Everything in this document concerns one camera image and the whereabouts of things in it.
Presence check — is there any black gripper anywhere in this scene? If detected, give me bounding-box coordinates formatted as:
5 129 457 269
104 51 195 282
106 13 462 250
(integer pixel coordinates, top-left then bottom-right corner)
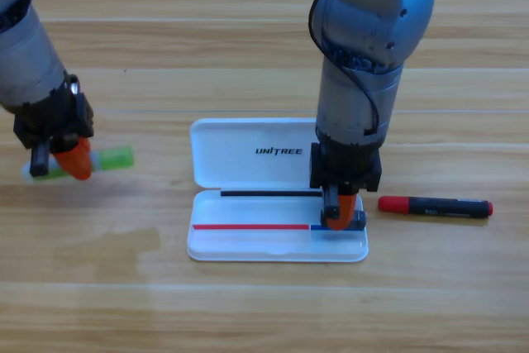
308 133 382 231
13 74 95 181

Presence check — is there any red black marker pen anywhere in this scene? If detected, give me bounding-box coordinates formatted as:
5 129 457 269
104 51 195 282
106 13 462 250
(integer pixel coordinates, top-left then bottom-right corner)
377 194 494 219

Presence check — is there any white Unitree pencil case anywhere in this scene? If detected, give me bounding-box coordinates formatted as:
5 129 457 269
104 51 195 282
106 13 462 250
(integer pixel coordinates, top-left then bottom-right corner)
186 117 369 264

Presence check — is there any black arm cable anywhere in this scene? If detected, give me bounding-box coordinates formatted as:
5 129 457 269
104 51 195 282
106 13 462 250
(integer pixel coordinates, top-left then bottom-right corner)
308 0 379 131

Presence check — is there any green white highlighter pen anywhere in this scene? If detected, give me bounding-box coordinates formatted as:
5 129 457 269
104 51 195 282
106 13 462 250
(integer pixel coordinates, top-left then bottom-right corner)
21 145 136 184

